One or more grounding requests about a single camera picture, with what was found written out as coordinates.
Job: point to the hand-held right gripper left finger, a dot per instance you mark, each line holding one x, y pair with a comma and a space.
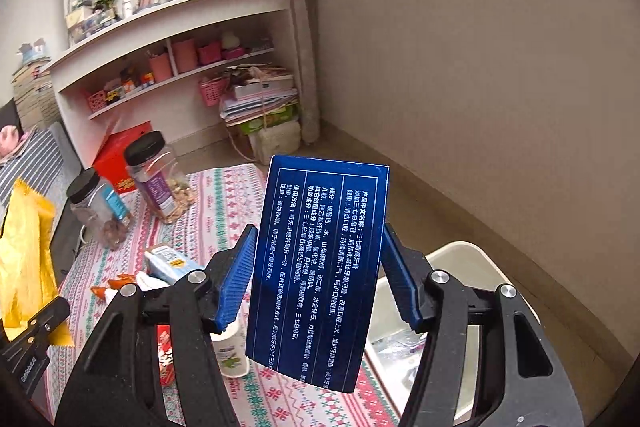
237, 277

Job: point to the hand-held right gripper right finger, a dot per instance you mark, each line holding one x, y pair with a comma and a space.
400, 277

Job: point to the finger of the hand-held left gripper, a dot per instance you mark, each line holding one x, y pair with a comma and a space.
42, 322

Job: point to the white plastic trash bin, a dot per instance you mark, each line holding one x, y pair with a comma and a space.
465, 257

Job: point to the light blue milk carton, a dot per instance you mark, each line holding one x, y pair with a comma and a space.
170, 264

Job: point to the yellow snack packet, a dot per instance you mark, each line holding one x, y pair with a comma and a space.
25, 252

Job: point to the blue toothpaste box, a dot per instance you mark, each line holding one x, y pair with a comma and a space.
315, 272

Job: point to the small white bottle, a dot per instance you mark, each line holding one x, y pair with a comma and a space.
230, 354

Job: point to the white tissue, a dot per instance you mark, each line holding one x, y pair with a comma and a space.
147, 281

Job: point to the orange peel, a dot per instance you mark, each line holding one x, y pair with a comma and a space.
122, 279

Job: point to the red snack packet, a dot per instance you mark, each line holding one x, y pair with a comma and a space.
165, 357

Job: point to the clear plastic wrapper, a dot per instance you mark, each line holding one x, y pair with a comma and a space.
400, 347

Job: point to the patterned pink tablecloth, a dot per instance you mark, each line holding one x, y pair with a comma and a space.
220, 207

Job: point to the clear jar with purple label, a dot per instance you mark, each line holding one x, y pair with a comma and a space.
160, 192

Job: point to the clear jar with blue label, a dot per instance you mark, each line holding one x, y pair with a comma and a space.
100, 217

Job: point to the striped grey blanket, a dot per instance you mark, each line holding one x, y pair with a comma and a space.
30, 167

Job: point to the green cardboard box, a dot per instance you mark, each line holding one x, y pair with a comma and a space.
272, 119

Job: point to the red cardboard box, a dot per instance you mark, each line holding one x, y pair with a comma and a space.
112, 157

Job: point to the stack of books and papers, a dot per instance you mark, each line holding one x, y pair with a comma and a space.
260, 99

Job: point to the pink plush toy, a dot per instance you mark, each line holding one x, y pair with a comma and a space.
10, 139

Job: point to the pink hanging basket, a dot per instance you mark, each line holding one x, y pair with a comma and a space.
212, 91

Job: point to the pink storage bin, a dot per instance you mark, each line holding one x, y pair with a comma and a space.
184, 56
233, 54
160, 68
209, 53

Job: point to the woven storage box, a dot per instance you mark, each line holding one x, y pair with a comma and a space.
32, 97

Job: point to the small red basket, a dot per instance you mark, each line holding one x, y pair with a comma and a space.
97, 100

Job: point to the white bookshelf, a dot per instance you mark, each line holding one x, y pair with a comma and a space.
200, 7

